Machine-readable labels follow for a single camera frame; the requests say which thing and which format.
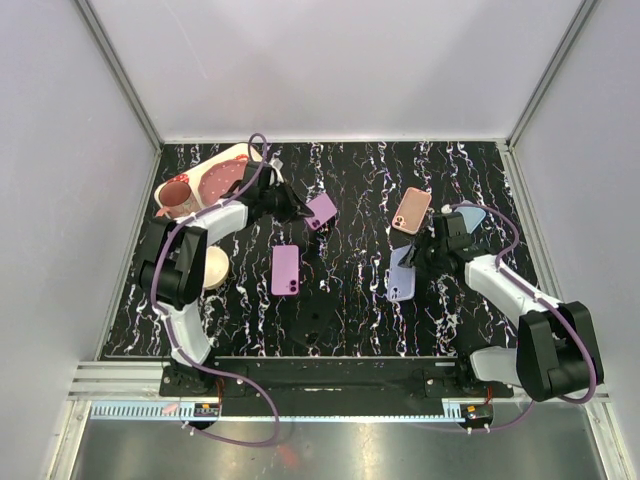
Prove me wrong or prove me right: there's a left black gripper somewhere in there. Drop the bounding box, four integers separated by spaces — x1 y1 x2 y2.
260 178 314 225

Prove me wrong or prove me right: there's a lavender phone case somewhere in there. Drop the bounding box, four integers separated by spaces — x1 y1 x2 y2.
387 245 416 303

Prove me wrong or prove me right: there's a pink phone case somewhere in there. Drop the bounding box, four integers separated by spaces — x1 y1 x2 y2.
391 187 431 235

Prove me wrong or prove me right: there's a light blue phone case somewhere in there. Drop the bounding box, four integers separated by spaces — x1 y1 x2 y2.
455 201 486 234

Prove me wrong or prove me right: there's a black bare phone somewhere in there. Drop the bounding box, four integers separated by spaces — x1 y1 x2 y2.
289 300 335 347

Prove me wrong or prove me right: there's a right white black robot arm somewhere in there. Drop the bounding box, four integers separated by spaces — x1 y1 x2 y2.
396 203 604 404

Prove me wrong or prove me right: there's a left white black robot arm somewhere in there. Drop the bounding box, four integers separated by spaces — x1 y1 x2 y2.
137 160 313 396

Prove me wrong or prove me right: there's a cream strawberry tray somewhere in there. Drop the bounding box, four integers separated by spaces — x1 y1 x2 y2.
154 143 261 213

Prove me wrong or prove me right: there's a pink dotted plate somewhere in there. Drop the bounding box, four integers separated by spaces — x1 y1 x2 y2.
198 156 248 207

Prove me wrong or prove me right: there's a beige wooden bowl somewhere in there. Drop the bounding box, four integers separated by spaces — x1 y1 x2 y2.
203 246 230 290

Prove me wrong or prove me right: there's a pink mug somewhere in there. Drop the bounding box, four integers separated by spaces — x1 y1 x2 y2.
156 181 200 219

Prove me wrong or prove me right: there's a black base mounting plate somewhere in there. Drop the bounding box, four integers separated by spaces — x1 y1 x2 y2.
159 355 515 401

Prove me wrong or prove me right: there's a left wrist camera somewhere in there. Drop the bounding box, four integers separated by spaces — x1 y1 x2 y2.
268 159 284 184

